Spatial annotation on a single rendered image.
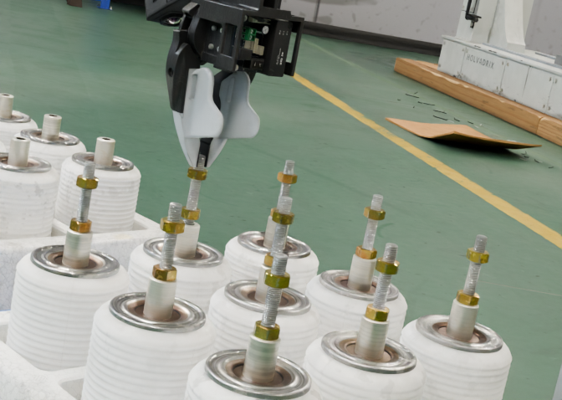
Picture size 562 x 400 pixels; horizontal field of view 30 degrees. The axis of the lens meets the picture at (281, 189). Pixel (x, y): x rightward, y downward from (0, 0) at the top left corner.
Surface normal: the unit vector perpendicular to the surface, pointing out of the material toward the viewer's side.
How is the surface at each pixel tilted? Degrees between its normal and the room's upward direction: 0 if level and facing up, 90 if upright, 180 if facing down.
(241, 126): 89
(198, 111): 91
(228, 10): 90
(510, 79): 90
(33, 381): 0
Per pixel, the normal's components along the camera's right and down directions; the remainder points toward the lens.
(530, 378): 0.18, -0.96
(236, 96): -0.68, 0.01
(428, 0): 0.25, 0.26
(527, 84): -0.95, -0.12
